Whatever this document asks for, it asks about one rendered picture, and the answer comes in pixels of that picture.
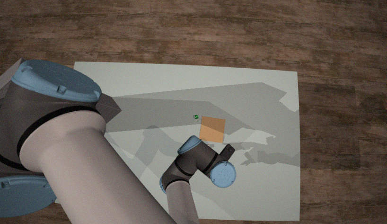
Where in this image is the orange flat mat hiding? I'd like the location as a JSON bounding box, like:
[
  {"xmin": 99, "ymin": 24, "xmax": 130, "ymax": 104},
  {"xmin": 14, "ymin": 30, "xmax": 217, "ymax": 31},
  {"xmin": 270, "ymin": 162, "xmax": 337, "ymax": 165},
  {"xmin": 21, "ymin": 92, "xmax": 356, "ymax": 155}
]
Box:
[{"xmin": 199, "ymin": 116, "xmax": 226, "ymax": 143}]

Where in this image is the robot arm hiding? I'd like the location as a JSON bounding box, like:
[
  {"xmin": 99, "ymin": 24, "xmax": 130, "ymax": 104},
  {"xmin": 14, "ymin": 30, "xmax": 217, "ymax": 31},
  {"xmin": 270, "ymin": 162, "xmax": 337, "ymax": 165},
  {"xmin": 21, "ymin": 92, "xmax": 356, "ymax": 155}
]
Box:
[{"xmin": 0, "ymin": 60, "xmax": 236, "ymax": 224}]

